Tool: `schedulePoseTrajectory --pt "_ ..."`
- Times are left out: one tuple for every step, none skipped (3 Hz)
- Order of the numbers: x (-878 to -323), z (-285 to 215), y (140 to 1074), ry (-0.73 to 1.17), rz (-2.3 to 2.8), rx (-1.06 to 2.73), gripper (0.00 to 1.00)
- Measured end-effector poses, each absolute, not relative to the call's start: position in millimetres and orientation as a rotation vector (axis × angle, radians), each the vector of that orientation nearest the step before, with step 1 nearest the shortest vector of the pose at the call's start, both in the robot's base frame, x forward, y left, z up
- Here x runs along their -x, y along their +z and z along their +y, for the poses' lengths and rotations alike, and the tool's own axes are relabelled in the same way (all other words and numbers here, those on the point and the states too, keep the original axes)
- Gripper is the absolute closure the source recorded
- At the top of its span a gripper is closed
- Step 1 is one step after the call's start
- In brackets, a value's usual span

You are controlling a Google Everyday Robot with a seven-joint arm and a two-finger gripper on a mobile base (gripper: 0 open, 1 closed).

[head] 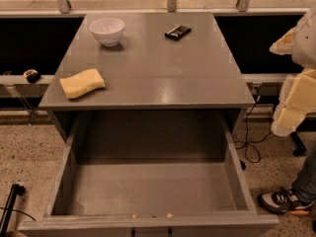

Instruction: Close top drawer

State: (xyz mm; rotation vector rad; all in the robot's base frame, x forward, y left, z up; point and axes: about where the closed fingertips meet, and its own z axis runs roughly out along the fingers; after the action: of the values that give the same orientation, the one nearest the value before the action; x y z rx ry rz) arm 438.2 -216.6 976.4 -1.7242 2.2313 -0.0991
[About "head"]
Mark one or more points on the white bowl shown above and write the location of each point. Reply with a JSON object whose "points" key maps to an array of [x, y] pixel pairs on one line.
{"points": [[107, 31]]}

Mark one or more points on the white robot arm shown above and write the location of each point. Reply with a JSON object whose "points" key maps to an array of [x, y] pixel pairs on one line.
{"points": [[297, 97]]}

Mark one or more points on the metal window rail frame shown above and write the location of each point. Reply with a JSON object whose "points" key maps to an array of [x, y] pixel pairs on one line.
{"points": [[158, 0]]}

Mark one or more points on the grey drawer cabinet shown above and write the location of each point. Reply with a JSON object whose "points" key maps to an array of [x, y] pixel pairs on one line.
{"points": [[148, 71]]}

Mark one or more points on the yellow sponge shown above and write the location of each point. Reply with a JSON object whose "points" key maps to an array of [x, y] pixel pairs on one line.
{"points": [[82, 83]]}

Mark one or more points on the black round tape measure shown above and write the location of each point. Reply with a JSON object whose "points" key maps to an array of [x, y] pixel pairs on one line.
{"points": [[32, 75]]}

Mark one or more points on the blue jeans leg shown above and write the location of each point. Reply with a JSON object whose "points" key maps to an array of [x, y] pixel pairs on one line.
{"points": [[304, 186]]}

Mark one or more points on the black snack bar wrapper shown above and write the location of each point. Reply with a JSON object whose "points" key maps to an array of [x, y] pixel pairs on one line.
{"points": [[178, 32]]}

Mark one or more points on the grey and orange sneaker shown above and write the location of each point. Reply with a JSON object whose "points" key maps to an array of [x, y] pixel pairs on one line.
{"points": [[284, 201]]}

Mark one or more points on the black stand left floor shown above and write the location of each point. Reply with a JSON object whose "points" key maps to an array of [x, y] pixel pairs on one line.
{"points": [[16, 190]]}

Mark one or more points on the black wheeled stand leg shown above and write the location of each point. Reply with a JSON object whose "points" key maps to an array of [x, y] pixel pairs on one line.
{"points": [[300, 149]]}

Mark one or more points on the grey top drawer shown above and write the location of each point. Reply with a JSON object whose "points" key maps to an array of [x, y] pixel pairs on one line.
{"points": [[150, 174]]}

